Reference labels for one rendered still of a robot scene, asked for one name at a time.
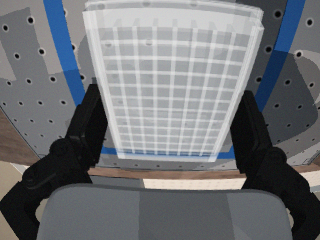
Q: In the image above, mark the white well plate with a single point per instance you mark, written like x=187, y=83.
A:
x=157, y=117

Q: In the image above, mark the blue tape outline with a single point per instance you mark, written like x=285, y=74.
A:
x=59, y=30

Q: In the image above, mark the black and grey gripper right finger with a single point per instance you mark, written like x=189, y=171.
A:
x=253, y=153

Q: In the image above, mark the grey flat rectangular plate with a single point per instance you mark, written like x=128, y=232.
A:
x=36, y=100

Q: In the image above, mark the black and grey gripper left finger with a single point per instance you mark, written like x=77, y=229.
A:
x=81, y=146

